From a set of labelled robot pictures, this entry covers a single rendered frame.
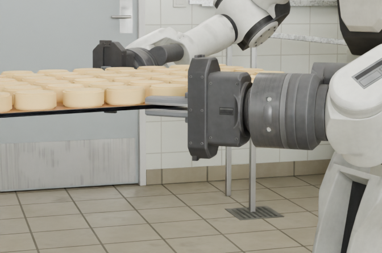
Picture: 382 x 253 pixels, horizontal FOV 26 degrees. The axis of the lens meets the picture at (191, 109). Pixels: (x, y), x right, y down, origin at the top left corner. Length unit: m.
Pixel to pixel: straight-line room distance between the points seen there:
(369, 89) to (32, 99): 0.38
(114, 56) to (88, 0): 3.64
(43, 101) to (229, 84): 0.22
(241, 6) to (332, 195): 0.47
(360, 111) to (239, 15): 0.85
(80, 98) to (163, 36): 0.65
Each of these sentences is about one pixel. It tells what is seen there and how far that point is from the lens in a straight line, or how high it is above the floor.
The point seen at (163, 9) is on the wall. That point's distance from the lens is 5.13.
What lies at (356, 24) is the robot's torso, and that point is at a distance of 1.41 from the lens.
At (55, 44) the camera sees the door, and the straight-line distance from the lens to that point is 5.04.
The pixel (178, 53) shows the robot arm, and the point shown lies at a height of 1.03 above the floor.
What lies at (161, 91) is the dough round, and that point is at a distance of 1.04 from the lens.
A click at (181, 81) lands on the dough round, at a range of 1.12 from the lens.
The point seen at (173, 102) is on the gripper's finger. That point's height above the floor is 1.00.
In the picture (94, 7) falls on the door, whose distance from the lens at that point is 5.07.
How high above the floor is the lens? 1.12
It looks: 7 degrees down
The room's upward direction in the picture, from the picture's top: straight up
